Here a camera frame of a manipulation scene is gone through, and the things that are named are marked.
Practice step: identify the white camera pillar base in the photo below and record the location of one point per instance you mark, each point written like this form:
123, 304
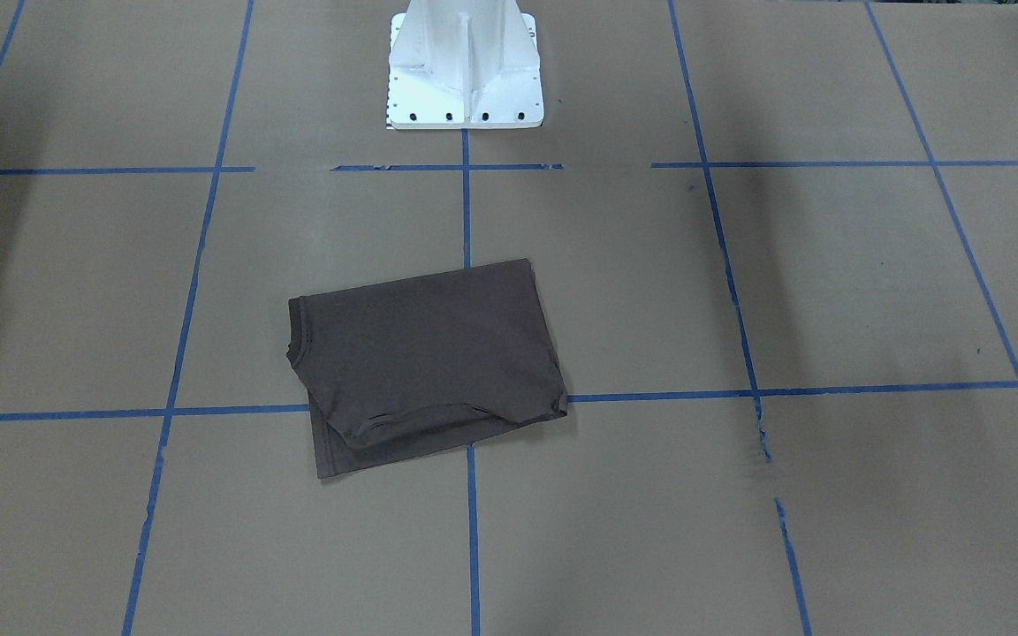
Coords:
464, 65

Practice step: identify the brown t-shirt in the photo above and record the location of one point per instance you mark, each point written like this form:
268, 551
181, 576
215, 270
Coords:
408, 368

